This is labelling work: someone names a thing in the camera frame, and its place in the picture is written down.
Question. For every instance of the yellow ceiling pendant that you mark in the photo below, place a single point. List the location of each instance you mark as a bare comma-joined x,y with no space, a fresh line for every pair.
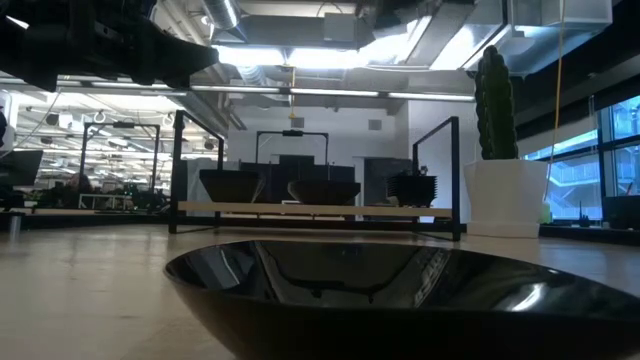
293,115

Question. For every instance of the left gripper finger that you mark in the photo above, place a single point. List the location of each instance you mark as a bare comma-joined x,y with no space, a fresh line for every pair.
175,57

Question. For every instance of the dark computer monitor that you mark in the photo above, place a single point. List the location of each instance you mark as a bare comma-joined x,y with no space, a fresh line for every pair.
20,167

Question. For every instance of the wooden shelf with black frame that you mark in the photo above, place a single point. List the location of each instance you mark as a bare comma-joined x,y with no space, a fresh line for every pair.
325,209

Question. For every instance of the grey ceiling box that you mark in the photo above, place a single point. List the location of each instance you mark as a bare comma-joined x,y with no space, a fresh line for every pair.
340,27

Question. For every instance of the large rectangular air duct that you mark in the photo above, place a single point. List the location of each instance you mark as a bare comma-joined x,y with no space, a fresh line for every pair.
540,30

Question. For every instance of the grey wall vent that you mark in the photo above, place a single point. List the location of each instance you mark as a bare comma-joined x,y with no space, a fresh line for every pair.
375,124
298,122

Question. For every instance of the black robot cell frame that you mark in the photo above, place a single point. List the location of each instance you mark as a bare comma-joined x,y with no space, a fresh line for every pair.
124,125
292,133

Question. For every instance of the black bowls rack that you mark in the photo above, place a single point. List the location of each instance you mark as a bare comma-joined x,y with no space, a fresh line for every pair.
412,200

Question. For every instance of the black partition panel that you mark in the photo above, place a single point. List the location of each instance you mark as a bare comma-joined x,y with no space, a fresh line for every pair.
300,167

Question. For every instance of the small silver metal post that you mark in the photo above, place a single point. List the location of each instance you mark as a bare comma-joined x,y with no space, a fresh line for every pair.
15,225

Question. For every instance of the silver round ventilation duct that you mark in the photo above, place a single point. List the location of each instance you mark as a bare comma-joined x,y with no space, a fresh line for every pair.
222,12

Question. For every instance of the large glass window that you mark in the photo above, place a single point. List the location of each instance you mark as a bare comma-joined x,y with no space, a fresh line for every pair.
575,185

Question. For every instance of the black background robot station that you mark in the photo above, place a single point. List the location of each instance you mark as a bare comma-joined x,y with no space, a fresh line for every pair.
125,197

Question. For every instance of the bright ceiling light panel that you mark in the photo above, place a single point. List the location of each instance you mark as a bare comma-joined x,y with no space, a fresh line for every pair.
250,56

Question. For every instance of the white hexagonal plant pot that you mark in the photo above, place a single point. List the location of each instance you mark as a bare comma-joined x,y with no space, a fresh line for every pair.
505,200

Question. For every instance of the black leaf-shaped plate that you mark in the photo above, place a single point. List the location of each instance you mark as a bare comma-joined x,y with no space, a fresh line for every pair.
324,192
400,310

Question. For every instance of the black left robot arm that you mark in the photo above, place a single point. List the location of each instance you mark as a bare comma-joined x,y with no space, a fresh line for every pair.
30,50

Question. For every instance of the small yellow-green object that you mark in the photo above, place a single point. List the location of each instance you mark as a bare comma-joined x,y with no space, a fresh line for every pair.
545,215

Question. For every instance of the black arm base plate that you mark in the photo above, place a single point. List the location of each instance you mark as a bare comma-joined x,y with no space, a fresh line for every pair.
622,212

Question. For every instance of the black camera stand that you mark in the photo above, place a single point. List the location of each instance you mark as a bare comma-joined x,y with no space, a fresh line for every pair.
424,171

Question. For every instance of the green cactus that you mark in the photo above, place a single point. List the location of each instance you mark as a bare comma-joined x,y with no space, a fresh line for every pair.
495,110

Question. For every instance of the dark cabinet panel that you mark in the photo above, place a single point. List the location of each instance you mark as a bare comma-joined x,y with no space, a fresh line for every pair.
380,172

